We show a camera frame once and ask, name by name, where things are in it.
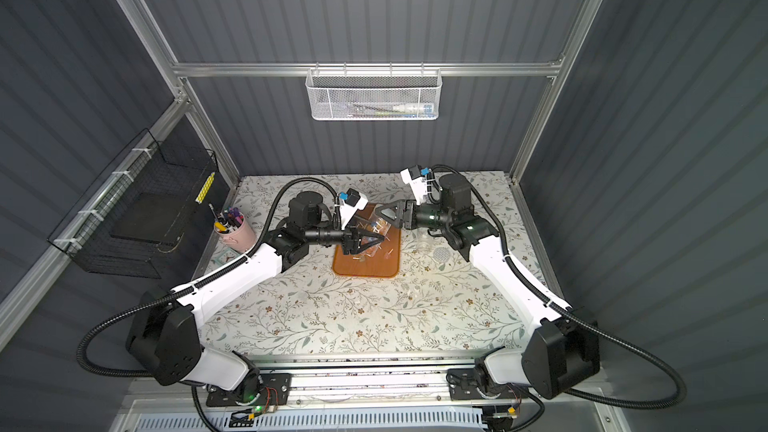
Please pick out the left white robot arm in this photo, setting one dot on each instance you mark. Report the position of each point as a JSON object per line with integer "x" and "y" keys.
{"x": 165, "y": 339}

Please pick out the black wire basket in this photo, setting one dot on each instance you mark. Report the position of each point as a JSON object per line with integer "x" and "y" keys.
{"x": 143, "y": 222}

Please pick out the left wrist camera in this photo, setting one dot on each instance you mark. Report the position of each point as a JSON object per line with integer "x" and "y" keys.
{"x": 350, "y": 202}

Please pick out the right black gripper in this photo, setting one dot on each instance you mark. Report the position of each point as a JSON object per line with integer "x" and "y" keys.
{"x": 405, "y": 214}

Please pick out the white jar lid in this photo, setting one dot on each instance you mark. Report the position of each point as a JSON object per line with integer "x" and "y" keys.
{"x": 442, "y": 254}

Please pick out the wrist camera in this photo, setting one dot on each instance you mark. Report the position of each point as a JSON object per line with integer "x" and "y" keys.
{"x": 416, "y": 177}
{"x": 350, "y": 202}

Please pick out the brown wooden tray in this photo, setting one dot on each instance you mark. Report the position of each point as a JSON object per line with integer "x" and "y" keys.
{"x": 381, "y": 261}

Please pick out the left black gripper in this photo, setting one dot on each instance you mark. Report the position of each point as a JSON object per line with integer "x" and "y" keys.
{"x": 349, "y": 237}

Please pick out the clear candy jar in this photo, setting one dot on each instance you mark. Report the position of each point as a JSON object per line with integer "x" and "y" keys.
{"x": 423, "y": 242}
{"x": 375, "y": 224}

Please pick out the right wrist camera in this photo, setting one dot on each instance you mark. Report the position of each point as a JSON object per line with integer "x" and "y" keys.
{"x": 416, "y": 177}

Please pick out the white pen in basket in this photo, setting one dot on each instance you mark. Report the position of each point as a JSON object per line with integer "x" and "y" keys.
{"x": 415, "y": 109}

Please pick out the pink pen cup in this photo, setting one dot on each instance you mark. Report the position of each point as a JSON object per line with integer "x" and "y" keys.
{"x": 234, "y": 230}

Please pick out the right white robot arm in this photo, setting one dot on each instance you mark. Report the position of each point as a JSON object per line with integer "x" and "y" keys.
{"x": 557, "y": 354}

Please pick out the pile of colourful lollipops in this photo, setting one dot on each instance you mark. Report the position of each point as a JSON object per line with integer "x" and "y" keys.
{"x": 373, "y": 249}

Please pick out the white wire mesh basket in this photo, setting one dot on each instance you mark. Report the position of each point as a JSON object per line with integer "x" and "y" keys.
{"x": 370, "y": 96}

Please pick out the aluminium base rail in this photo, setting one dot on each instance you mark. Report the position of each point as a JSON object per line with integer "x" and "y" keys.
{"x": 336, "y": 382}

